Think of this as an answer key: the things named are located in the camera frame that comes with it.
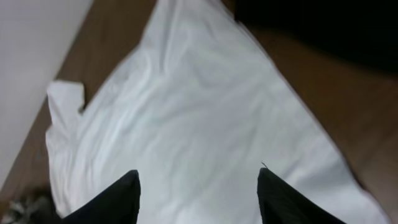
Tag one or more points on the grey folded shorts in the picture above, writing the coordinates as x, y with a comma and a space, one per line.
33, 206

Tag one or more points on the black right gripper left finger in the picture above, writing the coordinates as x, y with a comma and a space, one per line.
118, 204

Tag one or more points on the black garment with red trim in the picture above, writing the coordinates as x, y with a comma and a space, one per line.
359, 31

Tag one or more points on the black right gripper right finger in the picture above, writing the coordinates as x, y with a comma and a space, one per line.
280, 203

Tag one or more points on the white t-shirt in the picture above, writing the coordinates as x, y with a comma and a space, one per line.
196, 109

